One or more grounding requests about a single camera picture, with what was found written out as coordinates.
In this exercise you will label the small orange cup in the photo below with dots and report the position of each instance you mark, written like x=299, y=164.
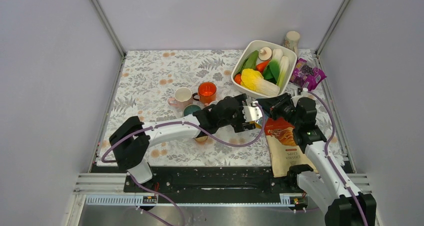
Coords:
x=201, y=139

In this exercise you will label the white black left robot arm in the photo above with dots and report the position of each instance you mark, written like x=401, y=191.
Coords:
x=131, y=140

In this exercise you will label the beige patterned cup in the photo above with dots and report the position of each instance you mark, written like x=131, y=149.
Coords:
x=291, y=41

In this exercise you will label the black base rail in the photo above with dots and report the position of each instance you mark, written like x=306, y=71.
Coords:
x=166, y=179

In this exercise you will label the yellow napa cabbage toy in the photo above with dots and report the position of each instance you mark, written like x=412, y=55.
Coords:
x=254, y=81

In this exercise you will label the white rectangular bin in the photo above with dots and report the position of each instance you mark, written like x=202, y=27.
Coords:
x=257, y=45

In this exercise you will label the beige mushroom toy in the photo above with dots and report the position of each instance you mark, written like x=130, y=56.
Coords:
x=265, y=54

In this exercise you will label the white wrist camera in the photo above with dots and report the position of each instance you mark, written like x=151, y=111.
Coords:
x=303, y=92
x=251, y=113

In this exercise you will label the white green bok choy toy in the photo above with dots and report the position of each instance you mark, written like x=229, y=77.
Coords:
x=276, y=70

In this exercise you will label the purple snack packet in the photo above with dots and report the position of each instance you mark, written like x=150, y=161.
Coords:
x=306, y=76

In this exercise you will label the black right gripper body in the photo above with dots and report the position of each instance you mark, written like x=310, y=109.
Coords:
x=282, y=108

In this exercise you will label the orange carrot toy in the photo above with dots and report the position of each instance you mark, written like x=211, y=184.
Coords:
x=261, y=66

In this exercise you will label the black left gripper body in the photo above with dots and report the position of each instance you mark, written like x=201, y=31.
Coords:
x=237, y=119

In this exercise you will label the orange mug black handle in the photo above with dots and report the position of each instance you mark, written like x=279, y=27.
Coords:
x=206, y=93

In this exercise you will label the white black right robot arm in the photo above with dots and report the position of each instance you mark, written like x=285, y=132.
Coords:
x=339, y=199

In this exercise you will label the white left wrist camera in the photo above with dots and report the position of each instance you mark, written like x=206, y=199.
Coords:
x=251, y=113

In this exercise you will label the cassava chips bag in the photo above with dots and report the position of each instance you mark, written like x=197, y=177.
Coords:
x=284, y=153

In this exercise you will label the teal green ceramic mug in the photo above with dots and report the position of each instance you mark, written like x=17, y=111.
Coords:
x=191, y=109

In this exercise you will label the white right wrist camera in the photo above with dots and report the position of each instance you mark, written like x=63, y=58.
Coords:
x=303, y=92

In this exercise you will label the pink white mug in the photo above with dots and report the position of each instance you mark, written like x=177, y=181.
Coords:
x=182, y=98

